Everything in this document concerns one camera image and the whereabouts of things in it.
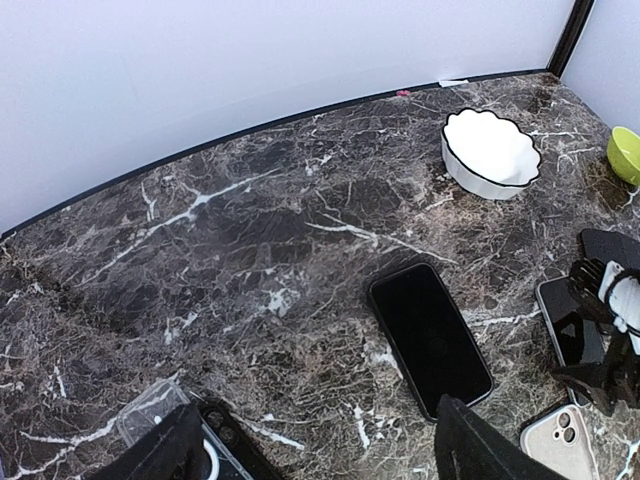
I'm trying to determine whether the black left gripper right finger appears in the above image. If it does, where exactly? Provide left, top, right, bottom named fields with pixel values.
left=434, top=395, right=561, bottom=480

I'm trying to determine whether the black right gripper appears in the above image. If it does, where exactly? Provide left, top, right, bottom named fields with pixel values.
left=551, top=333, right=639, bottom=417

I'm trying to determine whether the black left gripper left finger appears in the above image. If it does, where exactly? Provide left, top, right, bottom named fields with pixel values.
left=91, top=404, right=203, bottom=480

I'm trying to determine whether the pink phone case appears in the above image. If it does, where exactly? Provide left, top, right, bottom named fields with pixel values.
left=520, top=404, right=600, bottom=480

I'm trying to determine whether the white phone dark screen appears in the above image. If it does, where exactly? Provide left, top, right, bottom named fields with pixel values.
left=535, top=277, right=605, bottom=371

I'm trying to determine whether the clear magsafe phone case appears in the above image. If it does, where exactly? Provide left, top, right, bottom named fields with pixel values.
left=115, top=380, right=254, bottom=479

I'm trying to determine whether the green bowl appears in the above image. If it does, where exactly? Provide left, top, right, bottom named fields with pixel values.
left=607, top=126, right=640, bottom=186

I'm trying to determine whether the white scalloped bowl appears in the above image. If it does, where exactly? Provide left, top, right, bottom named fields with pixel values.
left=441, top=108, right=541, bottom=200

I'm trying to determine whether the black right frame post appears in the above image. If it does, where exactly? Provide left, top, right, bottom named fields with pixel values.
left=547, top=0, right=595, bottom=78

